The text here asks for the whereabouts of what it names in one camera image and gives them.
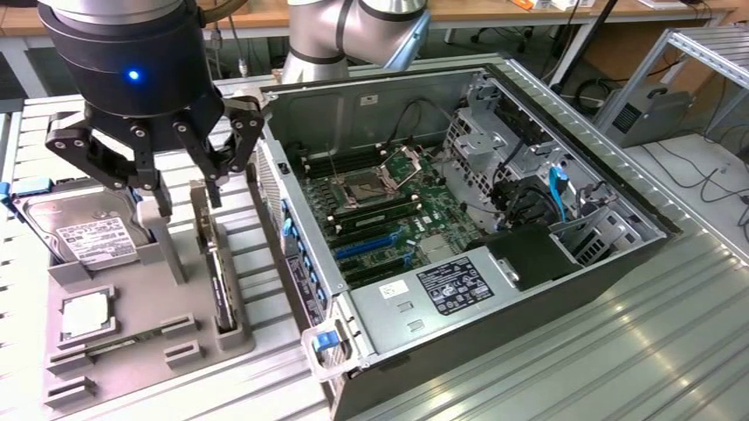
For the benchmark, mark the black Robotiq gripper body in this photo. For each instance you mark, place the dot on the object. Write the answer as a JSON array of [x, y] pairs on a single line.
[[136, 52]]

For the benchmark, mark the graphics card with metal bracket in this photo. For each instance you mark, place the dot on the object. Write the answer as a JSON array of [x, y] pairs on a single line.
[[221, 285]]

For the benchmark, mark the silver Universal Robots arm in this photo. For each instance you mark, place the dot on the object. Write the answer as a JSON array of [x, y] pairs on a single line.
[[316, 35]]

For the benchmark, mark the black RAM slot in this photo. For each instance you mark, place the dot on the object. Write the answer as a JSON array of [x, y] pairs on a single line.
[[343, 159], [348, 167]]

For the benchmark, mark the hard disk in blue caddy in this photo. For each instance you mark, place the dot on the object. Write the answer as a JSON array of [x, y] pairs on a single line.
[[89, 232]]

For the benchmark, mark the CPU socket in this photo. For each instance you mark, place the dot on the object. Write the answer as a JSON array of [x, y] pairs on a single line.
[[360, 188]]

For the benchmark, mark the black RAM stick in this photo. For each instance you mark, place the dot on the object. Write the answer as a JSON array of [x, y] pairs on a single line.
[[375, 219]]

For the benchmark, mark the metal socket cover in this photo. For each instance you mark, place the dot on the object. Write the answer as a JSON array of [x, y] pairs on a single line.
[[417, 172]]

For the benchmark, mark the blue expansion slot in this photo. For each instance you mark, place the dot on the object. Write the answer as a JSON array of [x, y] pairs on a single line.
[[367, 246]]

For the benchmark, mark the silver CPU chip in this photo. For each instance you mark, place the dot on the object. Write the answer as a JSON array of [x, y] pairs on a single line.
[[89, 316]]

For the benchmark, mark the black expansion slot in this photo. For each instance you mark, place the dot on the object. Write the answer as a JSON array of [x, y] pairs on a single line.
[[375, 264], [381, 274]]

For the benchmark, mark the grey parts rack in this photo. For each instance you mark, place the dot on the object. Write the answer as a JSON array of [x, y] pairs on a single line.
[[146, 316]]

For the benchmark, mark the metal disk bay cage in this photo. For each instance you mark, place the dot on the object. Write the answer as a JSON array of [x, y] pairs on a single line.
[[468, 153]]

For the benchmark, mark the silver chipset heatsink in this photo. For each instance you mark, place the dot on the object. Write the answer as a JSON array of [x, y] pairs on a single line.
[[436, 246]]

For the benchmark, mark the green RAM stick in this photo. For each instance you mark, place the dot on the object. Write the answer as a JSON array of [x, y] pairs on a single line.
[[126, 341]]

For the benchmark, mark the long wooden desk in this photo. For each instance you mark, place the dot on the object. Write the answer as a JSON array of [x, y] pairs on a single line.
[[480, 13]]

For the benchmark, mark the silver power supply unit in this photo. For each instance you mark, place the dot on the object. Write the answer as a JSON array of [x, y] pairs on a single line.
[[399, 324]]

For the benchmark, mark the black plastic shroud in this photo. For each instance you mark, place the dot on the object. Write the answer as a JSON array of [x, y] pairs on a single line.
[[527, 259]]

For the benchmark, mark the open black PC case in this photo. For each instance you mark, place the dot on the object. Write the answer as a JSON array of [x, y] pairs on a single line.
[[468, 373]]

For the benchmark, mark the grey computer tower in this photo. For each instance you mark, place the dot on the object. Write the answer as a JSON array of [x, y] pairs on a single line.
[[650, 118]]

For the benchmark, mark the aluminium frame rack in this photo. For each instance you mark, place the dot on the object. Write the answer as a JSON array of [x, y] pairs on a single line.
[[714, 54]]

